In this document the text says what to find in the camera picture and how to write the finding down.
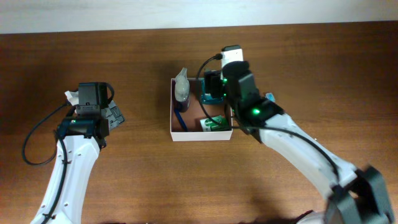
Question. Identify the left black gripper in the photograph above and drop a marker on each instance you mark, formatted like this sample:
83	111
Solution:
114	114

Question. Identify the blue disposable razor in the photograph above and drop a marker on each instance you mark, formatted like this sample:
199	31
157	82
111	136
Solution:
180	119

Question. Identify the white open cardboard box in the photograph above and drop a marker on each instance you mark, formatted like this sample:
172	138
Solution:
192	118

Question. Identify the clear spray bottle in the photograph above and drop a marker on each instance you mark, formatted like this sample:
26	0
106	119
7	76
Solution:
182	91

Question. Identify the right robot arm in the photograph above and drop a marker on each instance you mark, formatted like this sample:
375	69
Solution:
352	195

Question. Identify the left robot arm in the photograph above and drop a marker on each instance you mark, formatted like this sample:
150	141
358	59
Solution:
80	137

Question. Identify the green soap box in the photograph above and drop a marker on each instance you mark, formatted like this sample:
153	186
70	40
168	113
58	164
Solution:
221	124

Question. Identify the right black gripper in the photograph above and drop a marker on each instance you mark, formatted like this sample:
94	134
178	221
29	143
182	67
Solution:
212	81

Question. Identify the blue mouthwash bottle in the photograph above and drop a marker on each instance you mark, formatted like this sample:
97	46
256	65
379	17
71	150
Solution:
206	98

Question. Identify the blue white toothbrush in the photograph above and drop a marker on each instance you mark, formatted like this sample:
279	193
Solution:
270	96

